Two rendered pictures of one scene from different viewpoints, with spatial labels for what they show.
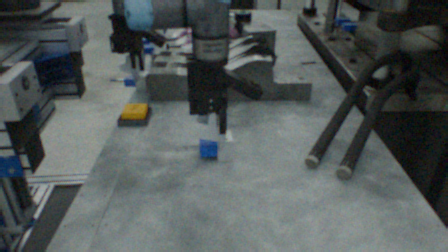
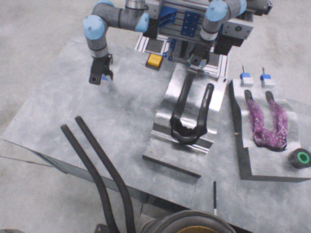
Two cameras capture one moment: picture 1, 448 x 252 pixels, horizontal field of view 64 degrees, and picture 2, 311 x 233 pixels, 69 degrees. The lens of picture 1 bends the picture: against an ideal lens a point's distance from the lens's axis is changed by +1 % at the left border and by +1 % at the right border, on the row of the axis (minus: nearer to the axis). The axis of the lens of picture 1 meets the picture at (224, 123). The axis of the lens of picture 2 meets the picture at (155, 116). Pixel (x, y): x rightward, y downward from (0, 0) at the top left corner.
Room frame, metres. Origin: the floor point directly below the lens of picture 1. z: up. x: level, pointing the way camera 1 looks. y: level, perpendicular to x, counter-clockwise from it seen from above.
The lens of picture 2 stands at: (1.09, -0.52, 1.78)
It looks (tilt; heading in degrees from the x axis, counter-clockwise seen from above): 64 degrees down; 101
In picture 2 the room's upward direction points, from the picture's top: 9 degrees clockwise
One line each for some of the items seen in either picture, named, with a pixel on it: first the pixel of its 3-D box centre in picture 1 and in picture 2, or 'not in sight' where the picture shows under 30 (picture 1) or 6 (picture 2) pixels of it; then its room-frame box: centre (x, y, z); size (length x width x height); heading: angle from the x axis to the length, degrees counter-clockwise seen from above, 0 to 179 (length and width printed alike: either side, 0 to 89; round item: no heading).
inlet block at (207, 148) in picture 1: (204, 147); (107, 78); (0.70, 0.05, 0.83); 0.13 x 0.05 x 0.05; 98
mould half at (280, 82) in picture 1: (230, 66); (188, 113); (1.14, -0.02, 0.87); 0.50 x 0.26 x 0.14; 90
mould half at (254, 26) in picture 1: (208, 39); (265, 124); (1.49, 0.06, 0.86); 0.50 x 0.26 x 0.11; 107
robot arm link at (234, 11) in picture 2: not in sight; (229, 6); (1.15, 0.39, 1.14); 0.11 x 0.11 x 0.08; 54
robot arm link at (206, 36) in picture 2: (124, 6); (208, 31); (1.10, 0.30, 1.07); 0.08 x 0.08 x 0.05
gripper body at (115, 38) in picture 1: (126, 33); (204, 43); (1.10, 0.30, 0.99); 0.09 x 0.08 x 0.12; 84
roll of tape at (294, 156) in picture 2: (243, 16); (300, 158); (1.62, -0.08, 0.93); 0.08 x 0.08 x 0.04
